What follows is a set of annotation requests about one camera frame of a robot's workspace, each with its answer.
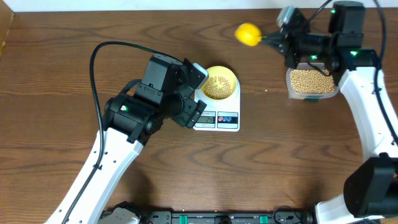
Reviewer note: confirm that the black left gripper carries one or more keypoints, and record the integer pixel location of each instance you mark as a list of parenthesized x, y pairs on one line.
[(190, 113)]

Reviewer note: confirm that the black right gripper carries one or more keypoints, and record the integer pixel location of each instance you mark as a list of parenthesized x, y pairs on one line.
[(286, 44)]

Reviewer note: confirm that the yellow measuring scoop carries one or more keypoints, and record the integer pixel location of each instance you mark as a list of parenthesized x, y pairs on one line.
[(249, 34)]

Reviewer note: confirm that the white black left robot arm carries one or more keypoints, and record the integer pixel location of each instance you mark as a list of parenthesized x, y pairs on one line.
[(129, 120)]

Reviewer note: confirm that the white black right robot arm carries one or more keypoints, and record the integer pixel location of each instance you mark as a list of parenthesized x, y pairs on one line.
[(370, 192)]

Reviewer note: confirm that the soybeans in yellow bowl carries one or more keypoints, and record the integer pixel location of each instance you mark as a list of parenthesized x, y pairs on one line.
[(217, 88)]

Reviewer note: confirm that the yellow plastic bowl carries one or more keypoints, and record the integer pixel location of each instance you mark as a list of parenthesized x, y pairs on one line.
[(224, 72)]

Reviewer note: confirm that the white digital kitchen scale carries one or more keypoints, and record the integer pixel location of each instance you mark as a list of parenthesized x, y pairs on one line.
[(219, 115)]

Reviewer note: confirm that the clear plastic container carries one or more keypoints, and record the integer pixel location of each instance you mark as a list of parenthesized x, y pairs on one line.
[(301, 96)]

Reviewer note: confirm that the soybeans pile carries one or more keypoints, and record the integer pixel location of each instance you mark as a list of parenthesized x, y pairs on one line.
[(312, 81)]

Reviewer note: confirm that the green tape strip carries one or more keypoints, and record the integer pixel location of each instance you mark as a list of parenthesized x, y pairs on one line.
[(312, 100)]

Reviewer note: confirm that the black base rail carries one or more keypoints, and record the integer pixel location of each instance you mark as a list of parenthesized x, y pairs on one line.
[(130, 213)]

